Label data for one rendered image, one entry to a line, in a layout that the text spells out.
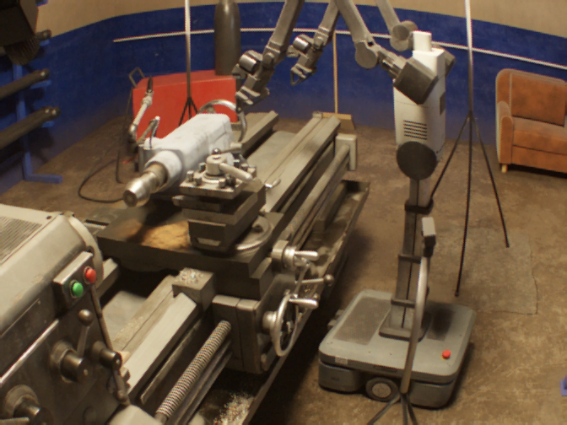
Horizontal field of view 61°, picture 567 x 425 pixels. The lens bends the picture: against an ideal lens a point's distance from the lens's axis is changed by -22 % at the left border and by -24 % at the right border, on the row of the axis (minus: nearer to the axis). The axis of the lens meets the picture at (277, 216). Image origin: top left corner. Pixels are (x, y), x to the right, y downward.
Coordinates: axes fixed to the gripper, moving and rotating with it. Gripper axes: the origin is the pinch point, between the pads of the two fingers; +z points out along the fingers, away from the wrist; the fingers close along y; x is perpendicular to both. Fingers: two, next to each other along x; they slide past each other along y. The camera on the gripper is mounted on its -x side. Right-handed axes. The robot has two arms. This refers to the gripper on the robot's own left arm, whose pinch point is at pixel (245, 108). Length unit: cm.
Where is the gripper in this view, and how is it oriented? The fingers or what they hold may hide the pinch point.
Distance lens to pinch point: 216.4
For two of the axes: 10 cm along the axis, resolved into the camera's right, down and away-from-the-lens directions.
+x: 7.9, 5.9, -1.4
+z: -4.2, 6.9, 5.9
